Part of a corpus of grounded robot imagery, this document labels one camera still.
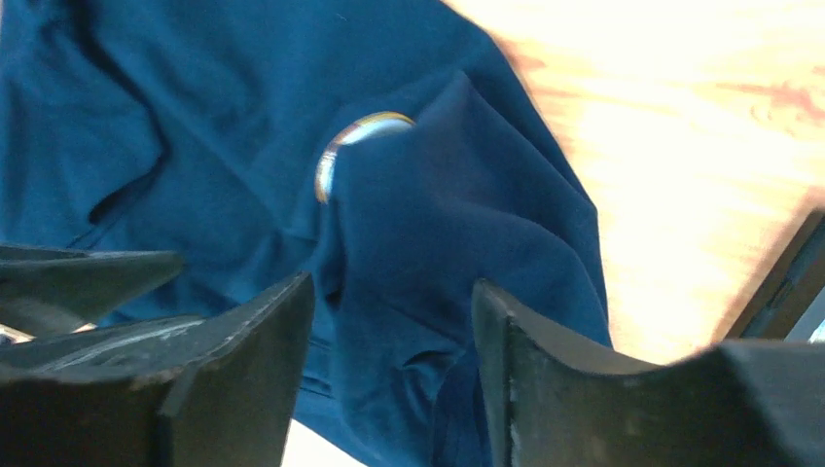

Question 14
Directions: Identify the round gold brooch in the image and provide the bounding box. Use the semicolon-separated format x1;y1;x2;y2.
314;111;415;204

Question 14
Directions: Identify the navy blue garment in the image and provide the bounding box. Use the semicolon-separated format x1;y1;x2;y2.
1;1;610;466

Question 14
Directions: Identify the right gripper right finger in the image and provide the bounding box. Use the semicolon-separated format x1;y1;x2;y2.
472;281;824;466

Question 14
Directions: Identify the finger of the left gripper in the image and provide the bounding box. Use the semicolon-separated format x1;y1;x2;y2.
1;244;184;338

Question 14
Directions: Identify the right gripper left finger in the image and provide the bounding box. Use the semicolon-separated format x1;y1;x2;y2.
1;273;314;466

